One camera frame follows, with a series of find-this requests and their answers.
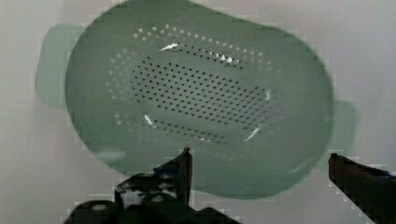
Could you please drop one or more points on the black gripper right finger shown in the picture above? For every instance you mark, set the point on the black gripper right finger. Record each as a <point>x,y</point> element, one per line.
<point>372,190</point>

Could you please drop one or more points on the green plastic strainer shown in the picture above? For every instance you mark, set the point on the green plastic strainer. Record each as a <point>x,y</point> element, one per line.
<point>253,103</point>

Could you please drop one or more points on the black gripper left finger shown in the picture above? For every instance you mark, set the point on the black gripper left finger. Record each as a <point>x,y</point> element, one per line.
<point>159,197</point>

